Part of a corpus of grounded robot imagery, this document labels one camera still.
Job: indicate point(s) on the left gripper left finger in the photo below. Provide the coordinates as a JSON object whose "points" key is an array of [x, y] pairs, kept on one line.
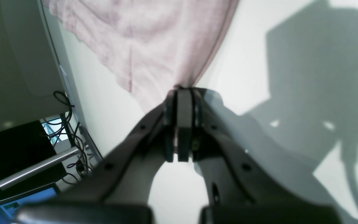
{"points": [[87, 202]]}

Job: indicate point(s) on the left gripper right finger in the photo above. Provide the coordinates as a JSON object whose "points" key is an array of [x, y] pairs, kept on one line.
{"points": [[239, 190]]}

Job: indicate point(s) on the pale pink T-shirt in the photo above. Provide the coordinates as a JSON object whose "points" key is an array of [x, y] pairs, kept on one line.
{"points": [[150, 45]]}

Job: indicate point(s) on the silver metal bar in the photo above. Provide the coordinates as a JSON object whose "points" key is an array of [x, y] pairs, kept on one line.
{"points": [[37, 168]]}

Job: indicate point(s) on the blue screen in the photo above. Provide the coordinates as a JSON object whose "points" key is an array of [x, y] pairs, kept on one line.
{"points": [[9, 206]]}

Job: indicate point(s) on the black box under table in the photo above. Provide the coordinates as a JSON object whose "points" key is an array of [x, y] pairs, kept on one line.
{"points": [[22, 147]]}

